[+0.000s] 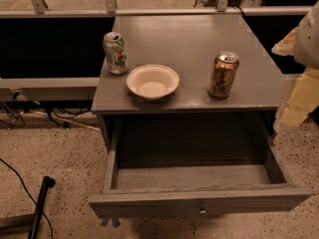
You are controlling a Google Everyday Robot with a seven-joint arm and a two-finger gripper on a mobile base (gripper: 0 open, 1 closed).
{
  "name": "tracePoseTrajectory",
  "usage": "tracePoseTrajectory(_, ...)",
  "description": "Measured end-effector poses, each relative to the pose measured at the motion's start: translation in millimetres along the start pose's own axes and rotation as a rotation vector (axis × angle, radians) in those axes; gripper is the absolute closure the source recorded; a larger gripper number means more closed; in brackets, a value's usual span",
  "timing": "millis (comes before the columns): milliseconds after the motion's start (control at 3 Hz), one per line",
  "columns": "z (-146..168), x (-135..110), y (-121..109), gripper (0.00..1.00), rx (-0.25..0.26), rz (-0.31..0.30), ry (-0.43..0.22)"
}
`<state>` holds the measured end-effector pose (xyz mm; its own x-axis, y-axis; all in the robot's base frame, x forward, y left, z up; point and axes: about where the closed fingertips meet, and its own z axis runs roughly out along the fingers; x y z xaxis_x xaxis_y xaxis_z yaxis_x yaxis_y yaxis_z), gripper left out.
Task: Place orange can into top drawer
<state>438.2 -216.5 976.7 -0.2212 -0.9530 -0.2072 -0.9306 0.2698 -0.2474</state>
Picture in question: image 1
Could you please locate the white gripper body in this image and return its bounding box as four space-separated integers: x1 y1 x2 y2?
294 2 319 69

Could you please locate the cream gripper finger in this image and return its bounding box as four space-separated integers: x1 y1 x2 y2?
273 68 319 134
271 28 297 56

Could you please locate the orange soda can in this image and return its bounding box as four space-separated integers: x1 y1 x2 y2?
208 51 239 99

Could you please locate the open grey top drawer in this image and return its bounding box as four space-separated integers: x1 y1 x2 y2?
89 113 314 218

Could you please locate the white green soda can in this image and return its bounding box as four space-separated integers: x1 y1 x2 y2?
103 32 129 75

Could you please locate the grey wooden cabinet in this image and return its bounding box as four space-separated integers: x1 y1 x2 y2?
92 14 284 143

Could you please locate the white paper bowl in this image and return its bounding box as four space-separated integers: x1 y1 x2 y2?
127 65 179 100

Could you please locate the grey metal railing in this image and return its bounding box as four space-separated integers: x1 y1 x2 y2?
0 0 319 19

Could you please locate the black metal stand leg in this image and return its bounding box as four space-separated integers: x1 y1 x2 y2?
0 175 57 239

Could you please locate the grey wall ledge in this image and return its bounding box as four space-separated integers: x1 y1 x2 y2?
0 78 99 102

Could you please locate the cable bundle under ledge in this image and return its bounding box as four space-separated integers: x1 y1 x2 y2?
0 90 101 132

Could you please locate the black floor cable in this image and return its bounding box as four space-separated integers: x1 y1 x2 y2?
0 157 54 239

